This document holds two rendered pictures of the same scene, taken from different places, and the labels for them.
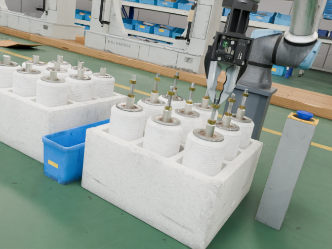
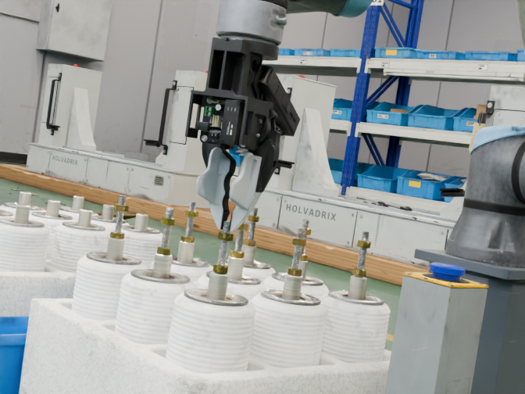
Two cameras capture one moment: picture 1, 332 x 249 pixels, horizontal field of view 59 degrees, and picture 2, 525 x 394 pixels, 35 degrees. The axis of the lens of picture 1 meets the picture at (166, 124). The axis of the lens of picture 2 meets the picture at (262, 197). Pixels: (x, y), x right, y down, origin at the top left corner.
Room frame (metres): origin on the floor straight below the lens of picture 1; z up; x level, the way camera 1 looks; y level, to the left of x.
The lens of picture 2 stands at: (-0.23, -0.49, 0.43)
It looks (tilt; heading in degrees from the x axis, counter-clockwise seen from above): 3 degrees down; 21
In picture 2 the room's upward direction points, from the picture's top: 8 degrees clockwise
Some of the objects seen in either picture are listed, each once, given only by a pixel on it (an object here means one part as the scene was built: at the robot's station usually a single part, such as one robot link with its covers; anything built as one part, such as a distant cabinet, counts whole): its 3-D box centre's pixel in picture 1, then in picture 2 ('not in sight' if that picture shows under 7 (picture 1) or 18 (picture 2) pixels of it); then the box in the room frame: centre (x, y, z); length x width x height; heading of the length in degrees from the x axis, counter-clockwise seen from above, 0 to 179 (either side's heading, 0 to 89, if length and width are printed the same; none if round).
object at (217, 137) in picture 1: (208, 135); (216, 298); (0.66, -0.10, 0.25); 0.08 x 0.08 x 0.01
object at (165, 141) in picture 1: (160, 152); (150, 347); (0.72, 0.00, 0.16); 0.10 x 0.10 x 0.18
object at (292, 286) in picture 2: (226, 121); (292, 288); (0.76, -0.16, 0.26); 0.02 x 0.02 x 0.03
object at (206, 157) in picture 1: (200, 169); (204, 374); (0.66, -0.10, 0.16); 0.10 x 0.10 x 0.18
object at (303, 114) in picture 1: (304, 115); (446, 274); (0.75, -0.35, 0.32); 0.04 x 0.04 x 0.02
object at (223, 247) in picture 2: (213, 114); (223, 253); (0.66, -0.10, 0.30); 0.01 x 0.01 x 0.08
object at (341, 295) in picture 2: (238, 118); (355, 298); (0.87, -0.21, 0.25); 0.08 x 0.08 x 0.01
